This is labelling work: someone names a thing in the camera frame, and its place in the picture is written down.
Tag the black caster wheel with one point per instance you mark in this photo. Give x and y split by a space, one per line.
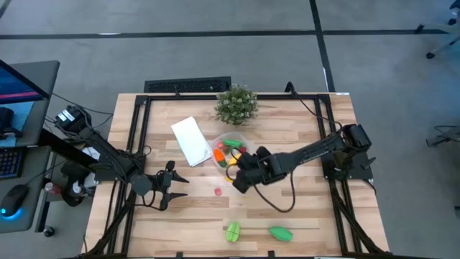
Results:
49 231

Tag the black equipment stand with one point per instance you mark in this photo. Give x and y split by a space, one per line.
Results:
73 200

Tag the black aluminium table frame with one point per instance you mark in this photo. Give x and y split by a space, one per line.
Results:
187 97

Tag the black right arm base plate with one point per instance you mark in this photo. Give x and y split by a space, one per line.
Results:
355 172

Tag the red toy strawberry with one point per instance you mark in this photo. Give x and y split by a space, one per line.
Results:
220 145
243 149

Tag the green toy starfruit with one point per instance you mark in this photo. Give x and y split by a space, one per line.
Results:
233 232

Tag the orange toy carrot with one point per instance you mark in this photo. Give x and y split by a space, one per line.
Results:
218 156

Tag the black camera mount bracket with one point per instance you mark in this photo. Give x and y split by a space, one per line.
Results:
179 255
271 255

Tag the small red toy berry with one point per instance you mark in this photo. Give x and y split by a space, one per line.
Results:
217 191

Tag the black keyboard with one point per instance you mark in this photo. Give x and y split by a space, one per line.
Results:
10 162

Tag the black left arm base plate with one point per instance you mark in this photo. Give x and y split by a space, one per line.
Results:
108 176

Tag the white table label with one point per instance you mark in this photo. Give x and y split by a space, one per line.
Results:
342 94

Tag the green toy bell pepper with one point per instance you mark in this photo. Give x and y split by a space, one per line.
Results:
233 143

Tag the small green potted plant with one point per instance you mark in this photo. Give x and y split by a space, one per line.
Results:
236 106

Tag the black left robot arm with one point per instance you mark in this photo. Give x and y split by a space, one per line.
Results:
108 158

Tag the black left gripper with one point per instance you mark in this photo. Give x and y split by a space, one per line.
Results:
163 185

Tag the office chair base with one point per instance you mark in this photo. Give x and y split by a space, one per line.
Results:
430 55

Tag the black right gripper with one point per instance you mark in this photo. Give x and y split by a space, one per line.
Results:
273 169

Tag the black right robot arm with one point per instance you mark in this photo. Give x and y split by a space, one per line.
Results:
316 151

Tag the computer monitor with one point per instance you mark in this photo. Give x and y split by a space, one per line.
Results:
18 86

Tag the white folded cloth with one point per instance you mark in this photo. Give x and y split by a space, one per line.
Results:
190 140

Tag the black computer mouse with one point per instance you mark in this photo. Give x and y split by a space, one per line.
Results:
13 199

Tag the clear plastic tupperware container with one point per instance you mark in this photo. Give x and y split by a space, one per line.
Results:
230 135

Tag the small yellow toy chili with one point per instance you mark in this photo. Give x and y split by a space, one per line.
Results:
228 178

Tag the grey stand leg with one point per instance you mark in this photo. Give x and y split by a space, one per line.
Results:
443 138

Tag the green oval toy vegetable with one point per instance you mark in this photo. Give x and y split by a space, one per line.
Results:
281 234

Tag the red drink can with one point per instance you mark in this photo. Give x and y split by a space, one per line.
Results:
53 188

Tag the black desk object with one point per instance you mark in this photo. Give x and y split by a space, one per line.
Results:
5 120

